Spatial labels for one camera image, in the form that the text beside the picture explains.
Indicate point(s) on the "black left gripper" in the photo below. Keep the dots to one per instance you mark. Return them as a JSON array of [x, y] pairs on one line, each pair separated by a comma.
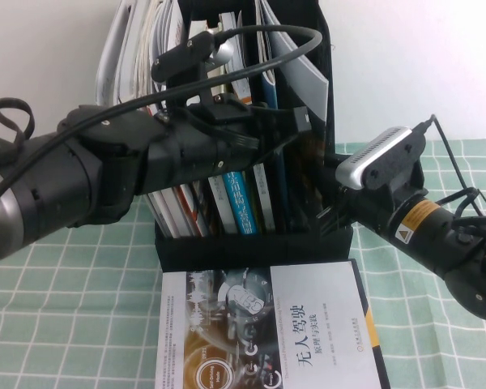
[[194, 154]]

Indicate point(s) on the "white book orange edge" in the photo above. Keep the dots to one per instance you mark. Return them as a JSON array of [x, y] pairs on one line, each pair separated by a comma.
[[178, 212]]

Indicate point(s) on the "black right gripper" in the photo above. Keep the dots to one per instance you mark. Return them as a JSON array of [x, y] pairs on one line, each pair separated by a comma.
[[360, 202]]

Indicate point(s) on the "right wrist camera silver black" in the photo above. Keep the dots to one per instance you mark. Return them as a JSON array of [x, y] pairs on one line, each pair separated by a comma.
[[372, 154]]

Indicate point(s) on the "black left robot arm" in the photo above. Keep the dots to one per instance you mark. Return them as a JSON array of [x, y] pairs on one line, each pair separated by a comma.
[[65, 178]]

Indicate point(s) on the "blue spine book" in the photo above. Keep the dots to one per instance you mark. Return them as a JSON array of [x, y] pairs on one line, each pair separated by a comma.
[[241, 202]]

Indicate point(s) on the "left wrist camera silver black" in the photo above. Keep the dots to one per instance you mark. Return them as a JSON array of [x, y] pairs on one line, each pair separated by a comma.
[[182, 54]]

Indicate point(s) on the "grey magazine black spine text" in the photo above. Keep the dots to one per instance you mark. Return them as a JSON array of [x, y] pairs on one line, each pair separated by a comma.
[[156, 208]]

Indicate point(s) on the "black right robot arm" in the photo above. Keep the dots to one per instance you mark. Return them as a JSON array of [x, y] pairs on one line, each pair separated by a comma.
[[461, 251]]

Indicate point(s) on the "white paper sheaf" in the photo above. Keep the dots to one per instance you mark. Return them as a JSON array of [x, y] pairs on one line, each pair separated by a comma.
[[166, 24]]

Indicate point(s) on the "autonomous driving book white cover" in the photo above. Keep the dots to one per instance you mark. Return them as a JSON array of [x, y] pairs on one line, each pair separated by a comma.
[[308, 324]]

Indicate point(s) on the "black mesh book holder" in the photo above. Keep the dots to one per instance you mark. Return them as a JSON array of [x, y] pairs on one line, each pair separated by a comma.
[[247, 251]]

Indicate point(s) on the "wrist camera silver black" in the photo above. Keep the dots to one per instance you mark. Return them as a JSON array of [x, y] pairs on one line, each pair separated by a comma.
[[372, 154], [182, 54]]

